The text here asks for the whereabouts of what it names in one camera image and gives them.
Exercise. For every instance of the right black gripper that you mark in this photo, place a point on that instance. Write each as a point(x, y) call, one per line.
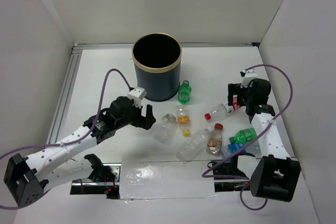
point(235, 89)

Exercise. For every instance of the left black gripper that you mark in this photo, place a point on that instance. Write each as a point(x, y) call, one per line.
point(147, 121)

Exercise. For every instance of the clear bottle red cap red label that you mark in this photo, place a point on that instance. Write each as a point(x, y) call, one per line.
point(221, 111)

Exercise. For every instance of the green Sprite bottle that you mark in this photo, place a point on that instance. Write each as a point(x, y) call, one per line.
point(243, 136)

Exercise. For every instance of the clear bottle white cap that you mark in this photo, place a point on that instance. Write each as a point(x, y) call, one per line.
point(195, 143)

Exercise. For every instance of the brown bottle red cap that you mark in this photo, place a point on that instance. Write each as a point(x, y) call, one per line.
point(215, 140)

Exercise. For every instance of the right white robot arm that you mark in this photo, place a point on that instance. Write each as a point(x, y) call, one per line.
point(275, 175)

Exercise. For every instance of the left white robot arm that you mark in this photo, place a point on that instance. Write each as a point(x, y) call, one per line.
point(29, 178)

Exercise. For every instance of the black bin with gold rim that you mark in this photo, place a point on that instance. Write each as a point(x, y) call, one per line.
point(157, 61)

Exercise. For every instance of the clear wide bottle no cap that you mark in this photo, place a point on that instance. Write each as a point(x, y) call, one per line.
point(166, 129)

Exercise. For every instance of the clear bottle orange label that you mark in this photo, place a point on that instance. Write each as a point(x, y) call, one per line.
point(183, 119)

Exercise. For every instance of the small green bottle upright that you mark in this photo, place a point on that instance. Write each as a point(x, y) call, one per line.
point(184, 92)

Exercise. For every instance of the clear bottle blue label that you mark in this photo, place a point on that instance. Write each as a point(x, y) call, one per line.
point(229, 149)

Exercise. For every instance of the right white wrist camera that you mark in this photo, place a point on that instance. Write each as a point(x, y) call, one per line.
point(247, 77)

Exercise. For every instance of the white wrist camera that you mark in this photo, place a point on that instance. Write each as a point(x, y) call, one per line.
point(247, 77)
point(137, 94)

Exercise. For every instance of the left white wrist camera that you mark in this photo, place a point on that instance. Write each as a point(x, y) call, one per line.
point(137, 94)

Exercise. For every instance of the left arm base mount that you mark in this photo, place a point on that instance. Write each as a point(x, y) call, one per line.
point(103, 180)

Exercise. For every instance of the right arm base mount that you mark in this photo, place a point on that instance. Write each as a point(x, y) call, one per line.
point(228, 177)

